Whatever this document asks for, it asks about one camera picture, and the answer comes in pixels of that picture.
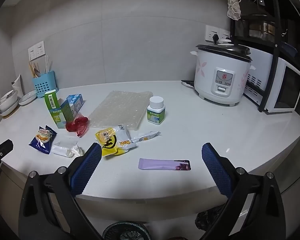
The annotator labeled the black metal rack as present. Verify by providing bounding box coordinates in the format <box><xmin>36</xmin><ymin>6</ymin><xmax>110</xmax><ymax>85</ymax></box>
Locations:
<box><xmin>230</xmin><ymin>0</ymin><xmax>300</xmax><ymax>113</ymax></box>

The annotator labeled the white bowl dark rim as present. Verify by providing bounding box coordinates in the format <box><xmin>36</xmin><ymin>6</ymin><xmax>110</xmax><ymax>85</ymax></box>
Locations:
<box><xmin>0</xmin><ymin>90</ymin><xmax>20</xmax><ymax>114</ymax></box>

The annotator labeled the purple sachet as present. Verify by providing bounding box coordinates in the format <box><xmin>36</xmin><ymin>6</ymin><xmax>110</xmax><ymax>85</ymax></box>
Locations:
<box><xmin>138</xmin><ymin>158</ymin><xmax>191</xmax><ymax>171</ymax></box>

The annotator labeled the black plastic bag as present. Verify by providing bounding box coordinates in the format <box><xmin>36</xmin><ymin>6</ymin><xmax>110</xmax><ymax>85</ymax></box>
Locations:
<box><xmin>195</xmin><ymin>205</ymin><xmax>225</xmax><ymax>230</ymax></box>

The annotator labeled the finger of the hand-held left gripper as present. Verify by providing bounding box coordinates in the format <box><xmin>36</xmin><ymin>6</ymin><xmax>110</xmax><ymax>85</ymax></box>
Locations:
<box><xmin>0</xmin><ymin>139</ymin><xmax>14</xmax><ymax>165</ymax></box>

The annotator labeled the white tissue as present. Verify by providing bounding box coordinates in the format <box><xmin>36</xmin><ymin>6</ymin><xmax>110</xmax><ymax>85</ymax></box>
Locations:
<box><xmin>51</xmin><ymin>141</ymin><xmax>84</xmax><ymax>158</ymax></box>

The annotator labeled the bubble wrap sheet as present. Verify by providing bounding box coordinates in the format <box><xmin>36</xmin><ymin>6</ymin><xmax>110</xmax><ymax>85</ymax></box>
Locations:
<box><xmin>88</xmin><ymin>90</ymin><xmax>153</xmax><ymax>130</ymax></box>

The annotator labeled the striped rim plate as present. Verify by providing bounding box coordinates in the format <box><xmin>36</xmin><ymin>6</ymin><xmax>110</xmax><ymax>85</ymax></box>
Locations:
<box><xmin>18</xmin><ymin>90</ymin><xmax>38</xmax><ymax>106</ymax></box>

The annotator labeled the white wall socket panel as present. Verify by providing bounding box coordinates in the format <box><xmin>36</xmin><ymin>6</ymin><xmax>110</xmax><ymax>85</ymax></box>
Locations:
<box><xmin>205</xmin><ymin>25</ymin><xmax>232</xmax><ymax>42</ymax></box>
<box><xmin>28</xmin><ymin>41</ymin><xmax>45</xmax><ymax>60</ymax></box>

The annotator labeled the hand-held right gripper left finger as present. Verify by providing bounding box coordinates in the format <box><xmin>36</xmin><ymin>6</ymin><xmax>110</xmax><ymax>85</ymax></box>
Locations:
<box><xmin>18</xmin><ymin>142</ymin><xmax>103</xmax><ymax>240</ymax></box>

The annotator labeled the blue milk carton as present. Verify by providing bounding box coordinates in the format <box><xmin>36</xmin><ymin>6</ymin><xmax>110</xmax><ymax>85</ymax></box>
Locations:
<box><xmin>66</xmin><ymin>94</ymin><xmax>85</xmax><ymax>115</ymax></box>

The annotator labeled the yellow snack packet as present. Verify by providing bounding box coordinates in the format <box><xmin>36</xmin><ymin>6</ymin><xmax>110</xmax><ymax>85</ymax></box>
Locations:
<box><xmin>94</xmin><ymin>127</ymin><xmax>120</xmax><ymax>157</ymax></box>

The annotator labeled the wooden trivet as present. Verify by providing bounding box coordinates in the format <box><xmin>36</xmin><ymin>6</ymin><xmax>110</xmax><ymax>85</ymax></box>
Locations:
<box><xmin>1</xmin><ymin>106</ymin><xmax>21</xmax><ymax>119</ymax></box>

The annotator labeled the white microwave oven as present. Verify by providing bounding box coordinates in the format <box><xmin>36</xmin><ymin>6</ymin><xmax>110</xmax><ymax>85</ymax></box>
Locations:
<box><xmin>244</xmin><ymin>47</ymin><xmax>300</xmax><ymax>113</ymax></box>

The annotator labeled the white stick packet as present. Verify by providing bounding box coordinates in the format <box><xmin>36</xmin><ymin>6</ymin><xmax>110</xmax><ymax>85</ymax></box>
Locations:
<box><xmin>130</xmin><ymin>131</ymin><xmax>162</xmax><ymax>144</ymax></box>

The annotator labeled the white pill bottle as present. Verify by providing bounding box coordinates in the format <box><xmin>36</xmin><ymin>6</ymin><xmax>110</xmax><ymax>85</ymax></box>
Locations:
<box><xmin>147</xmin><ymin>96</ymin><xmax>167</xmax><ymax>125</ymax></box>

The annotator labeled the white cup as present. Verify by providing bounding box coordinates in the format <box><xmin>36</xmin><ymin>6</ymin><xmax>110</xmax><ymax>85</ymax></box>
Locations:
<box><xmin>11</xmin><ymin>74</ymin><xmax>24</xmax><ymax>98</ymax></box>

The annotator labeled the white orange snack wrapper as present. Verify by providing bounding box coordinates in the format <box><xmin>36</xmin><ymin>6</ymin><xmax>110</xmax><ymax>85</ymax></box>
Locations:
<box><xmin>114</xmin><ymin>124</ymin><xmax>139</xmax><ymax>154</ymax></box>

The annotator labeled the red crumpled wrapper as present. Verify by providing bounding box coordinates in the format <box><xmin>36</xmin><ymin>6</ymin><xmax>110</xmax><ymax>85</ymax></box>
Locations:
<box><xmin>65</xmin><ymin>116</ymin><xmax>89</xmax><ymax>137</ymax></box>

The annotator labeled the white mesh dish cloth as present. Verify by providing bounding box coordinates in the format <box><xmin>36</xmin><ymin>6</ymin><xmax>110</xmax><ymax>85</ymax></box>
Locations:
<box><xmin>226</xmin><ymin>0</ymin><xmax>242</xmax><ymax>20</ymax></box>

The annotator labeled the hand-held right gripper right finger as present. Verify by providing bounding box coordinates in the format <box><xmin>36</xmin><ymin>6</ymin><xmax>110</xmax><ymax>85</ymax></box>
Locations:
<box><xmin>201</xmin><ymin>142</ymin><xmax>287</xmax><ymax>240</ymax></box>

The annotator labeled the blue utensil holder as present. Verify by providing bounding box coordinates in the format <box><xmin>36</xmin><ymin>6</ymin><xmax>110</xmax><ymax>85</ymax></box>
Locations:
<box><xmin>32</xmin><ymin>70</ymin><xmax>58</xmax><ymax>98</ymax></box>

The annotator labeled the green medicine box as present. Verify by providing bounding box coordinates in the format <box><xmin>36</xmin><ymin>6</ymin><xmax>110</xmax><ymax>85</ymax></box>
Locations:
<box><xmin>44</xmin><ymin>91</ymin><xmax>75</xmax><ymax>129</ymax></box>

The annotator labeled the white floral rice cooker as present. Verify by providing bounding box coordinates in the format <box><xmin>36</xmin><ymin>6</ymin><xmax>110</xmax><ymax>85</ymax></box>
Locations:
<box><xmin>190</xmin><ymin>40</ymin><xmax>256</xmax><ymax>107</ymax></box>

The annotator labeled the blue snack packet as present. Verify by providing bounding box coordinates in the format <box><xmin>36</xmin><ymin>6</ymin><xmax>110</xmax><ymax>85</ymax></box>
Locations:
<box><xmin>28</xmin><ymin>125</ymin><xmax>58</xmax><ymax>155</ymax></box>

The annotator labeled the green mesh waste basket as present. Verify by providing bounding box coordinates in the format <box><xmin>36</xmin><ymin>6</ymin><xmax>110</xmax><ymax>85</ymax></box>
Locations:
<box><xmin>102</xmin><ymin>221</ymin><xmax>150</xmax><ymax>240</ymax></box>

